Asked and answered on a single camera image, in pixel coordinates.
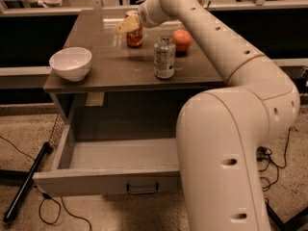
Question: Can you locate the black bar floor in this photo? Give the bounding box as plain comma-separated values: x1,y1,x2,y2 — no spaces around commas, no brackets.
1,141,53,223
267,204,308,231

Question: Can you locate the black cable floor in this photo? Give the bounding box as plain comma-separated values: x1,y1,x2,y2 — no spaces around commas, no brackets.
0,135,93,231
256,127,293,193

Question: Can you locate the black bar right floor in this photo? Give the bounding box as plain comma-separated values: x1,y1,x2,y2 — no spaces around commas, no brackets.
267,204,308,231

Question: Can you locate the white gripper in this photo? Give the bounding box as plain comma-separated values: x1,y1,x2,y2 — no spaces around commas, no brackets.
114,0,175,34

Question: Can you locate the red coke can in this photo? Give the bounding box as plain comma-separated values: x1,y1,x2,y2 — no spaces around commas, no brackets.
126,25,142,47

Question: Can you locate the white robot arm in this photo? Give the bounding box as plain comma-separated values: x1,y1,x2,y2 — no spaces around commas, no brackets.
138,0,300,231

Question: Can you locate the open grey top drawer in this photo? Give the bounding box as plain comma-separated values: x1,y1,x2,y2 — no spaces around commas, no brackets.
34,122,181,196

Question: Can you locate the black cable right floor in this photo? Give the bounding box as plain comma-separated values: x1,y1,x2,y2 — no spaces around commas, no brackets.
256,127,293,193

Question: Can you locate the white bowl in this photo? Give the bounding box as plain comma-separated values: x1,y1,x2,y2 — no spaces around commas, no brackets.
49,47,92,82

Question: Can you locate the black drawer handle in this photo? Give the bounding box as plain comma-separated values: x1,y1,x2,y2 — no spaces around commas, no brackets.
126,183,160,195

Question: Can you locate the silver green soda can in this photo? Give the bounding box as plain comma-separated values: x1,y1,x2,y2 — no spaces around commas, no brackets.
154,37,176,79

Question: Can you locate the black bar left floor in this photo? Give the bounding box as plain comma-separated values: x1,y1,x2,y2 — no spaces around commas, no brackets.
1,141,53,223

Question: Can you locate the grey cabinet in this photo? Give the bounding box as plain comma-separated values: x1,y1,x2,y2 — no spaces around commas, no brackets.
42,7,225,127

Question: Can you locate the black cable left floor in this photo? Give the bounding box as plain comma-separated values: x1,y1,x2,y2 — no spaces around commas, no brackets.
0,135,93,231

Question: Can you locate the orange round fruit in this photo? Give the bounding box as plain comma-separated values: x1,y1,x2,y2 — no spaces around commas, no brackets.
172,29,192,53

